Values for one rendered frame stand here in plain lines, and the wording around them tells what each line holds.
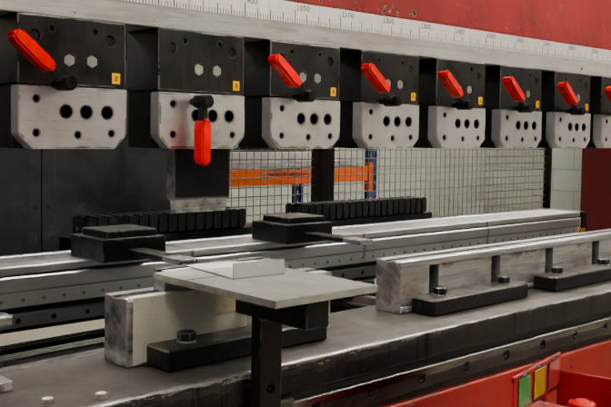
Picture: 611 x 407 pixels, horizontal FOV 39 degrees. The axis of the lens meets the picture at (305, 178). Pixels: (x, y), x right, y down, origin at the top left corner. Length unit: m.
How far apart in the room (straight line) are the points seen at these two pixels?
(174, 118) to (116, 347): 0.33
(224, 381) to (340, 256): 0.72
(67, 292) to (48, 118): 0.43
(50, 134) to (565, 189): 8.31
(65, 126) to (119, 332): 0.30
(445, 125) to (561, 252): 0.53
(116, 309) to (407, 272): 0.59
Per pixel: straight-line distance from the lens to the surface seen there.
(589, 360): 1.94
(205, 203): 1.31
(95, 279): 1.50
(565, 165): 9.22
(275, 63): 1.29
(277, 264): 1.23
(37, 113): 1.12
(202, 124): 1.21
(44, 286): 1.46
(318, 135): 1.39
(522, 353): 1.72
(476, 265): 1.77
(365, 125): 1.47
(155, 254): 1.39
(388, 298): 1.61
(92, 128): 1.15
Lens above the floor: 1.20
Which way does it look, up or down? 3 degrees down
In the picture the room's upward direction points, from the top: 1 degrees clockwise
